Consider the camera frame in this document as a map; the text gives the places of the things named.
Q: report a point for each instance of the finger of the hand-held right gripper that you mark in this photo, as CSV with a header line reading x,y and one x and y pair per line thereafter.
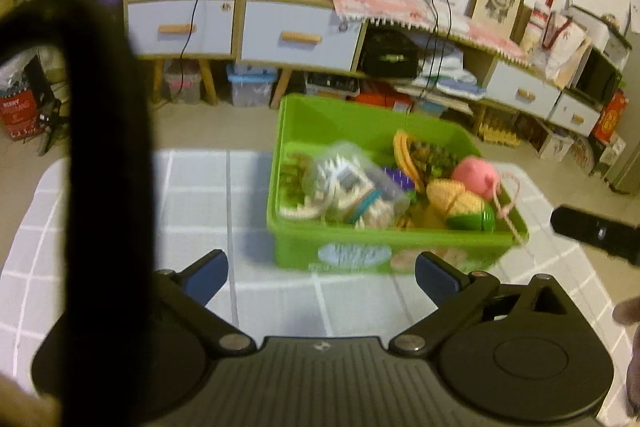
x,y
595,232

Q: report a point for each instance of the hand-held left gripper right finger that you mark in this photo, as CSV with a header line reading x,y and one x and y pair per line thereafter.
x,y
435,279

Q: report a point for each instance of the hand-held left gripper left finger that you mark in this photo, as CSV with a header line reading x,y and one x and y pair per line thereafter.
x,y
210,274

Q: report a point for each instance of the green plastic box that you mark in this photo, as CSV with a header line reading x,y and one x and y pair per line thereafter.
x,y
345,247

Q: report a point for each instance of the pink pig toy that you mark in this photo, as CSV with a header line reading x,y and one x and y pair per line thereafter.
x,y
475,177

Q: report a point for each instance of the orange flower-shaped hair clip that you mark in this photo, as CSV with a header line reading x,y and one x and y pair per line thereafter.
x,y
404,154

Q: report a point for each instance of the person's right hand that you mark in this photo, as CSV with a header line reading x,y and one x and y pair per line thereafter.
x,y
631,337

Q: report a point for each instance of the yellow toy corn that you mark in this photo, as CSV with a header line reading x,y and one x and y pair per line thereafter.
x,y
460,204

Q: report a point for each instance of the grey checked tablecloth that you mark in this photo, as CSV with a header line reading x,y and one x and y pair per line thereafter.
x,y
200,192

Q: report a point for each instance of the white printed cardboard box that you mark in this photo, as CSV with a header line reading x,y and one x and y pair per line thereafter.
x,y
556,146

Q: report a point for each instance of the red gift box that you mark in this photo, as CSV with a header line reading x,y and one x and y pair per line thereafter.
x,y
612,117

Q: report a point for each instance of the small white drawer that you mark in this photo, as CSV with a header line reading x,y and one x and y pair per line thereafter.
x,y
575,114

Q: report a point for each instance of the clear plastic jar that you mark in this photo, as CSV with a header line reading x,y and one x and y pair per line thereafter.
x,y
350,187

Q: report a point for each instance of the black microwave oven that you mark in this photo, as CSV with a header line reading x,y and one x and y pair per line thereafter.
x,y
597,77

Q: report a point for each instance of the clear storage bin blue lid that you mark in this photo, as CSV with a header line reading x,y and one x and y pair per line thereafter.
x,y
252,87

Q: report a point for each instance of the folded clothes pile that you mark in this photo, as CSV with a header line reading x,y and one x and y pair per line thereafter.
x,y
450,74

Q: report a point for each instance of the low wooden sideboard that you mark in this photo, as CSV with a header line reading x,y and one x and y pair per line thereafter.
x,y
475,52

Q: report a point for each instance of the black bag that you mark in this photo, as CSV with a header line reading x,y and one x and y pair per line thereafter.
x,y
389,56

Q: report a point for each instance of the red printed paper bag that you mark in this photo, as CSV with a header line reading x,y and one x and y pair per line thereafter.
x,y
17,104

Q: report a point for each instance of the pink fringed cloth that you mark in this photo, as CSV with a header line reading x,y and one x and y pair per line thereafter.
x,y
400,7

